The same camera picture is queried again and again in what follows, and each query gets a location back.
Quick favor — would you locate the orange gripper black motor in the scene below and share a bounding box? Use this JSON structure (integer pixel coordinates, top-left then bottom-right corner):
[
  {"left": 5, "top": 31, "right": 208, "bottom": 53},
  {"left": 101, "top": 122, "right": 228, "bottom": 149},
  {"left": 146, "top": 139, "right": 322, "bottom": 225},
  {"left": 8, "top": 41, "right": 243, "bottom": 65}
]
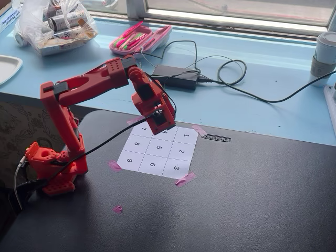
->
[{"left": 131, "top": 78, "right": 176, "bottom": 135}]

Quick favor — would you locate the white numbered grid paper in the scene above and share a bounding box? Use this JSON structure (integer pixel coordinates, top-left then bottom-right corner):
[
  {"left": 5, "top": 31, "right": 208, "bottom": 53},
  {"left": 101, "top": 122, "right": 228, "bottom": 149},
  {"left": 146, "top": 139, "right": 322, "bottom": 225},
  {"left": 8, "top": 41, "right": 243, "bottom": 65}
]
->
[{"left": 117, "top": 122, "right": 200, "bottom": 179}]

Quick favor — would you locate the pink tape strip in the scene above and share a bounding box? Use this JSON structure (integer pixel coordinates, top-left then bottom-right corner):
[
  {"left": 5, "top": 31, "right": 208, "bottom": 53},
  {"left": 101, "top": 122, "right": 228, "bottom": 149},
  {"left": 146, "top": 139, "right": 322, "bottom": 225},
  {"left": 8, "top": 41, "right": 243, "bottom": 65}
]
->
[
  {"left": 127, "top": 115, "right": 146, "bottom": 126},
  {"left": 191, "top": 124, "right": 208, "bottom": 137},
  {"left": 107, "top": 160, "right": 123, "bottom": 172},
  {"left": 174, "top": 172, "right": 197, "bottom": 187}
]

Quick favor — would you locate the black power adapter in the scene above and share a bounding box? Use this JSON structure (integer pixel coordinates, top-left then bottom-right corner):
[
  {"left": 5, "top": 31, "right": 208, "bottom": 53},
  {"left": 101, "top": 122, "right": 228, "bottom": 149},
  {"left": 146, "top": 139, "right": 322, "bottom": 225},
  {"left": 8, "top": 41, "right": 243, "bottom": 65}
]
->
[{"left": 152, "top": 65, "right": 200, "bottom": 91}]

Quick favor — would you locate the black striped sticker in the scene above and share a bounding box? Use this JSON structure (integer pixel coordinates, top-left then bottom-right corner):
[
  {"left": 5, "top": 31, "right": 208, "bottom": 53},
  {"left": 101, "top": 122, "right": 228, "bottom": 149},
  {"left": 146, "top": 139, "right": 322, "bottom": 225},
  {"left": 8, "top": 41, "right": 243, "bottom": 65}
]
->
[{"left": 201, "top": 133, "right": 232, "bottom": 143}]

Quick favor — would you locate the pink pencil case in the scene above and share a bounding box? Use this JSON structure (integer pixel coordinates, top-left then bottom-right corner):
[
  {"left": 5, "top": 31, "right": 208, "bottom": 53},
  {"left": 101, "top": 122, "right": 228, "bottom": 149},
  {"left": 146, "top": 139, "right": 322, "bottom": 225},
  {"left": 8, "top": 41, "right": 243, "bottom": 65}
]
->
[{"left": 109, "top": 20, "right": 173, "bottom": 56}]

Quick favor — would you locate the pink pen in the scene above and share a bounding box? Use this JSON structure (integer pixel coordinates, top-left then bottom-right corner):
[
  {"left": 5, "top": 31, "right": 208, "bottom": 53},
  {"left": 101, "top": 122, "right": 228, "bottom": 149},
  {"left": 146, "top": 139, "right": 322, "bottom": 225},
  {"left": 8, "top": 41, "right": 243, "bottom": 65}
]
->
[{"left": 123, "top": 21, "right": 144, "bottom": 37}]

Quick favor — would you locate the printed cardboard tray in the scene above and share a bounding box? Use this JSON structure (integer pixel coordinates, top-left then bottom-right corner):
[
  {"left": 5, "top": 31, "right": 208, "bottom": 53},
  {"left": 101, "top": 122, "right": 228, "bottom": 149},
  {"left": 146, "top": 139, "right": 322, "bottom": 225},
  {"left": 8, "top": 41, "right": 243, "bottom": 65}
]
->
[{"left": 34, "top": 34, "right": 95, "bottom": 57}]

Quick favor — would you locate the silver black drink can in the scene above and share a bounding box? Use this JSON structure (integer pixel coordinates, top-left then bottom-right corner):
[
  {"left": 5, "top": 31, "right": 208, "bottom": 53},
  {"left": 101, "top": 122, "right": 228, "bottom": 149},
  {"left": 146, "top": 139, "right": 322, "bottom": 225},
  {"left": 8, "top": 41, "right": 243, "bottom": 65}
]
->
[{"left": 48, "top": 12, "right": 87, "bottom": 30}]

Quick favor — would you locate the black table clamp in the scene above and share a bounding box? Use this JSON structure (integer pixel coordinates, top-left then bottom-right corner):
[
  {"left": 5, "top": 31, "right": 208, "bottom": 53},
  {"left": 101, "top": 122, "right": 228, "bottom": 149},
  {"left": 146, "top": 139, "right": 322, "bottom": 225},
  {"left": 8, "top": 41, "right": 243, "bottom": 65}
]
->
[{"left": 7, "top": 178, "right": 49, "bottom": 202}]

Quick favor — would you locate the clear plastic bag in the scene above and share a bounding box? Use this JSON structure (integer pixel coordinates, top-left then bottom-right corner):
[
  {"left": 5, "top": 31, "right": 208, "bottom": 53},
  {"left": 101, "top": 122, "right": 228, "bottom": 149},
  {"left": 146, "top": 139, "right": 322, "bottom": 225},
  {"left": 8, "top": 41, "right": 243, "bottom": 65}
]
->
[{"left": 14, "top": 0, "right": 99, "bottom": 57}]

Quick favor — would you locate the small silver drink can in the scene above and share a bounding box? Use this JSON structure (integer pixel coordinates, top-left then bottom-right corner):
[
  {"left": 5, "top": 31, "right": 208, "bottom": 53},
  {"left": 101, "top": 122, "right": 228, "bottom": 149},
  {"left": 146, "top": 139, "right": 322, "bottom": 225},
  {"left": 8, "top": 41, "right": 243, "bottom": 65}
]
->
[{"left": 14, "top": 33, "right": 29, "bottom": 48}]

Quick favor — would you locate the white paper plate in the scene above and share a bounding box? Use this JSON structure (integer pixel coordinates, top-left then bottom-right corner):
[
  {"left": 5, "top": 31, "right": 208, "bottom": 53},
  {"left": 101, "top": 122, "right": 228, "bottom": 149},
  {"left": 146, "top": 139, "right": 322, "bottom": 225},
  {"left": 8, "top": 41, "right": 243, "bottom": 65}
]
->
[{"left": 0, "top": 55, "right": 24, "bottom": 86}]

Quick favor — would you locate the white power strip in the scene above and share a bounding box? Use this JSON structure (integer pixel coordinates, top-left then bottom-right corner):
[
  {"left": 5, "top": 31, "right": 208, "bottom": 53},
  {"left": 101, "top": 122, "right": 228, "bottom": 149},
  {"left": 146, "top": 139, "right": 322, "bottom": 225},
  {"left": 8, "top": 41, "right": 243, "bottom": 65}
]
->
[{"left": 323, "top": 81, "right": 336, "bottom": 134}]

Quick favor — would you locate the paper coffee cup with sleeve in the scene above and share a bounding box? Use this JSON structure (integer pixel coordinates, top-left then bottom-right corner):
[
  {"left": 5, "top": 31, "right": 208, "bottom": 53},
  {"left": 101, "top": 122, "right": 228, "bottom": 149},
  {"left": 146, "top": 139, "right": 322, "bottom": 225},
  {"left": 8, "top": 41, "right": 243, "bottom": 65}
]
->
[{"left": 309, "top": 31, "right": 336, "bottom": 87}]

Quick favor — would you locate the Tide detergent cardboard box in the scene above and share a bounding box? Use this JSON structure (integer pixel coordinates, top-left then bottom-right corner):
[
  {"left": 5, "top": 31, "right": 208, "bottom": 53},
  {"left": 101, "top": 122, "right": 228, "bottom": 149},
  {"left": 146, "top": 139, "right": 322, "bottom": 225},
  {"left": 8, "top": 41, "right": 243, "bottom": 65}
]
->
[{"left": 0, "top": 0, "right": 22, "bottom": 34}]

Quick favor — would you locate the thin robot arm cable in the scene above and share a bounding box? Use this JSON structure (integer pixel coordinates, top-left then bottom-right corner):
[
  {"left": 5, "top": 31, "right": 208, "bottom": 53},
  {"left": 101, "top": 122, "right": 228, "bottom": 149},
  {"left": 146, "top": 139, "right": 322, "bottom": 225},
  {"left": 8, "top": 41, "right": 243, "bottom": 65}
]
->
[{"left": 49, "top": 70, "right": 177, "bottom": 182}]

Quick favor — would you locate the thin white cable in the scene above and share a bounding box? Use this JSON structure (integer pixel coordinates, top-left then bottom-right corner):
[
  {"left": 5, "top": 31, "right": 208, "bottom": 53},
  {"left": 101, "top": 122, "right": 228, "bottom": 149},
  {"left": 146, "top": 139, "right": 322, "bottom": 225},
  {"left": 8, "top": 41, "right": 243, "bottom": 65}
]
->
[{"left": 139, "top": 50, "right": 159, "bottom": 69}]

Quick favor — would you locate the black adapter output cable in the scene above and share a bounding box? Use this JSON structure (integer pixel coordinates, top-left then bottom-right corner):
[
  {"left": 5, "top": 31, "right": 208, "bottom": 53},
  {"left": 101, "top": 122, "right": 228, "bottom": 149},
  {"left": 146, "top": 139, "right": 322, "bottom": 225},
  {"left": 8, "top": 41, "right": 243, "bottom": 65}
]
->
[{"left": 132, "top": 39, "right": 247, "bottom": 86}]

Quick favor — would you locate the black mains power cable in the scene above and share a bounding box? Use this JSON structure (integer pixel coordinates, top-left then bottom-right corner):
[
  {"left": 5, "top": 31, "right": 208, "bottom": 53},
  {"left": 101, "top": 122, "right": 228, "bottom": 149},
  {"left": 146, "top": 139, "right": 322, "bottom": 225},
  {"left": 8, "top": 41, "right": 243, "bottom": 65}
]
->
[{"left": 196, "top": 69, "right": 336, "bottom": 103}]

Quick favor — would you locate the grey window frame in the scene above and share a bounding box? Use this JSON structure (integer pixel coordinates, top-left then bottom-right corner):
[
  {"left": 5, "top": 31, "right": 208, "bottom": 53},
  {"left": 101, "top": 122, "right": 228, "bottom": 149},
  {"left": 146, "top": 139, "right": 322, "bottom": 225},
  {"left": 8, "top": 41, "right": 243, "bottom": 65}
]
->
[{"left": 78, "top": 0, "right": 336, "bottom": 40}]

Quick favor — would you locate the white robot base cable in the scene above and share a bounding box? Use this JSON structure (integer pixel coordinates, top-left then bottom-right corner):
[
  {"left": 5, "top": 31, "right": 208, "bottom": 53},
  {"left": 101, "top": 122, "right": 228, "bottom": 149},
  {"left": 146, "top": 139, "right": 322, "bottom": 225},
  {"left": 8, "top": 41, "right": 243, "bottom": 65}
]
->
[{"left": 13, "top": 154, "right": 29, "bottom": 211}]

